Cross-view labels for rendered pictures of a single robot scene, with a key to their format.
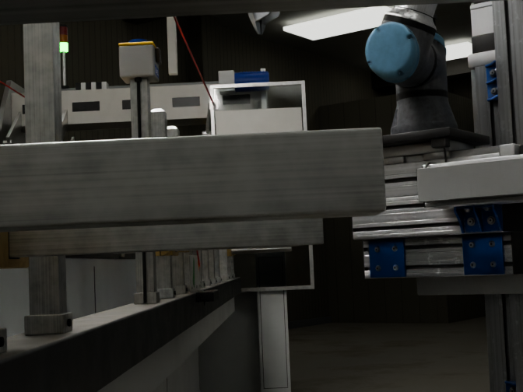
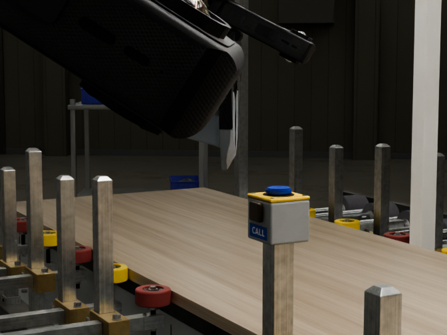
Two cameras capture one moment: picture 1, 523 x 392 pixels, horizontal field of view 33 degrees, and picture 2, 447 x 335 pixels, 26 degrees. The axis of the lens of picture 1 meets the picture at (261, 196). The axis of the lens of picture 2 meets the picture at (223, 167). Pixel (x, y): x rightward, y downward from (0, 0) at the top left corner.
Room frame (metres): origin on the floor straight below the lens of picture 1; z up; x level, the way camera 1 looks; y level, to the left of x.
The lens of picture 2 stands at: (3.01, -0.55, 1.44)
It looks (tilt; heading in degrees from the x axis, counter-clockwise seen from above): 7 degrees down; 150
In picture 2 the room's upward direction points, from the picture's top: straight up
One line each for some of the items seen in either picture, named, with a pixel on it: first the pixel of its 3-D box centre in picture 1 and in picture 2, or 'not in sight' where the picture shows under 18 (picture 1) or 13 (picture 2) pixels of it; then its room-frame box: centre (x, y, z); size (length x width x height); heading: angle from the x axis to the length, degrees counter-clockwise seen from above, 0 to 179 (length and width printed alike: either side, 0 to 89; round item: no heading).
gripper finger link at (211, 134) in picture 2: (268, 15); (207, 129); (2.06, -0.04, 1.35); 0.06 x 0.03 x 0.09; 54
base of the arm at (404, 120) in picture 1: (422, 115); not in sight; (2.01, -0.37, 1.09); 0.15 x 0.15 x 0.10
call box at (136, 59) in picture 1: (138, 64); (278, 219); (1.78, 0.24, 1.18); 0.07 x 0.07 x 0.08; 89
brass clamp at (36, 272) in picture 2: not in sight; (38, 277); (0.57, 0.26, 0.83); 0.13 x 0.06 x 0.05; 179
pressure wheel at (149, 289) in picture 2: not in sight; (153, 311); (1.09, 0.35, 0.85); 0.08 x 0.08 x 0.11
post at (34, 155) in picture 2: not in sight; (35, 236); (0.54, 0.26, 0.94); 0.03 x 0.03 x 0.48; 89
